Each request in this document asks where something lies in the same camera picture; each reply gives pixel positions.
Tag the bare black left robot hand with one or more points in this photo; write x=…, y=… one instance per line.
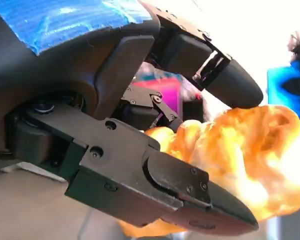
x=65, y=75

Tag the long orange toy bread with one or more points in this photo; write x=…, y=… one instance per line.
x=240, y=150

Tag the person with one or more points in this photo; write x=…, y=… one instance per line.
x=280, y=85

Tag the magenta box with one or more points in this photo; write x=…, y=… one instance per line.
x=172, y=95

